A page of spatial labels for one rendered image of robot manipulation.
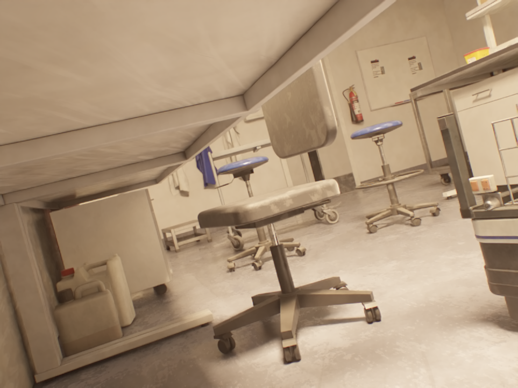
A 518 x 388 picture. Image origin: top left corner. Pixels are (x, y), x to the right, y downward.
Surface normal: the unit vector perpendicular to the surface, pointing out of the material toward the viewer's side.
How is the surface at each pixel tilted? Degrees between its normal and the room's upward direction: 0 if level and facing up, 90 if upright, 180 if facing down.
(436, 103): 90
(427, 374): 0
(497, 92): 90
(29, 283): 90
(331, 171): 90
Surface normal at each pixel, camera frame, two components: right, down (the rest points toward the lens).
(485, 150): -0.93, 0.26
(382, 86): 0.26, -0.04
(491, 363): -0.25, -0.97
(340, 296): -0.37, 0.10
